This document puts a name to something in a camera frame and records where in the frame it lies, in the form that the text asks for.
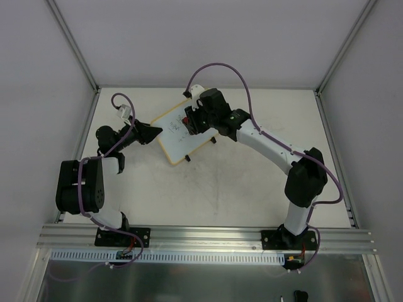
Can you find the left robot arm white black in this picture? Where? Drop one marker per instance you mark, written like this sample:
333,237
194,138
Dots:
81,189

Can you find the black object at bottom edge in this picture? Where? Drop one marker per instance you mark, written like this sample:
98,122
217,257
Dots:
301,296

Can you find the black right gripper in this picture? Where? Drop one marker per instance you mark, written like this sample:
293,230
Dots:
194,117

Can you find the aluminium frame post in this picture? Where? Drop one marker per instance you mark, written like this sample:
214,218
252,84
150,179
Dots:
347,42
72,44

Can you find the white slotted cable duct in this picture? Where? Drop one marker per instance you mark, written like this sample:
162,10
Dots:
170,257

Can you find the yellow-framed whiteboard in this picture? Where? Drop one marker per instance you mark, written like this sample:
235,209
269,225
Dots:
175,139

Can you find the aluminium mounting rail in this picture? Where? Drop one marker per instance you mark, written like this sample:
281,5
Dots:
207,239

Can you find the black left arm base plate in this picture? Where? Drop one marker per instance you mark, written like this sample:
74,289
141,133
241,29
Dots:
112,239

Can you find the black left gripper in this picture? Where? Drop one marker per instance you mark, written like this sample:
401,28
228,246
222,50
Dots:
137,130

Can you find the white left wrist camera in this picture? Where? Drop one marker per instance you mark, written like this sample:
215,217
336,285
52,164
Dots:
124,113

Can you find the right aluminium frame post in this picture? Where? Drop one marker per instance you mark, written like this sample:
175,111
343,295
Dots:
347,42

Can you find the left aluminium frame post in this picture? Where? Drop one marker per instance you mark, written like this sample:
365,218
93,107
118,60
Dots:
72,44

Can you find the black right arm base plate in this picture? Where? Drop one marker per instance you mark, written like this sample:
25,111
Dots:
270,240

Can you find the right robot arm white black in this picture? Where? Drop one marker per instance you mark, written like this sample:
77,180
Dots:
306,176

